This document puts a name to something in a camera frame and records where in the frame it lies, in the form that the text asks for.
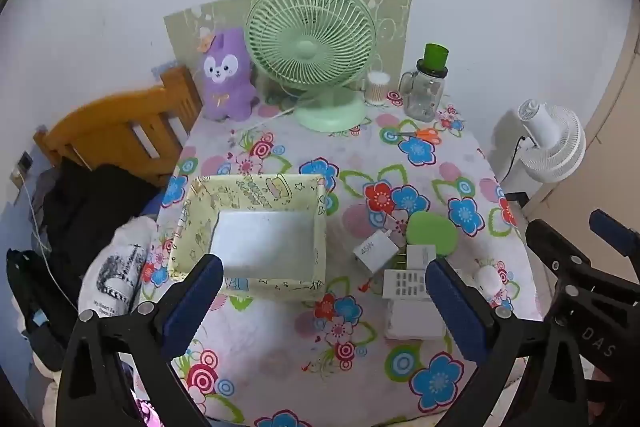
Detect floral tablecloth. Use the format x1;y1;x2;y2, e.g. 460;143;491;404
134;98;547;427

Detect green desk fan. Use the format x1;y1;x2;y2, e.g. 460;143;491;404
244;0;376;133

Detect black clothing pile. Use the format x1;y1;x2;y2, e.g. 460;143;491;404
32;159;160;343

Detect yellow patterned storage box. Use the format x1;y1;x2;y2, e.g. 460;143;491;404
168;173;329;301

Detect orange handled scissors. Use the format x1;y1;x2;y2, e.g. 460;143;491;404
398;128;442;145

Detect glass mason jar mug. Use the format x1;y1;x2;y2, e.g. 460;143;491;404
399;42;449;122

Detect white remote control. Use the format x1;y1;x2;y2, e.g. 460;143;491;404
382;269;428;300

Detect white 45W charger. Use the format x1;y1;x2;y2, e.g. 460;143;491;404
352;230;399;275

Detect green panda speaker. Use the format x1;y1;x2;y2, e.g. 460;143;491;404
406;211;458;257

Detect white printed bag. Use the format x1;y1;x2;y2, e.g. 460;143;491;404
77;217;157;317

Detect white fan power cord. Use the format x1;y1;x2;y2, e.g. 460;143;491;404
246;85;321;130

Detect cotton swab container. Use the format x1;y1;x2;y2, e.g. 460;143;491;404
364;70;390;106

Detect black floor fan cable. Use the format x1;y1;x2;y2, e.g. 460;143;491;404
499;134;531;184

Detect white USB charger cube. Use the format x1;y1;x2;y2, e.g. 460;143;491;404
406;245;437;271

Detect round cream compact case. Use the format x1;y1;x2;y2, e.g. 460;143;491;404
458;265;504;303

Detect purple plush toy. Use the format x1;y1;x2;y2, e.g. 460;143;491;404
198;27;258;121

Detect black backpack strap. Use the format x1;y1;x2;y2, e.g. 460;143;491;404
5;247;68;373

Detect white floor fan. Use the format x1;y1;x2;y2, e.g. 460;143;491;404
502;98;587;184

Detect wooden chair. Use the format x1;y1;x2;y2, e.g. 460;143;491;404
34;65;202;186

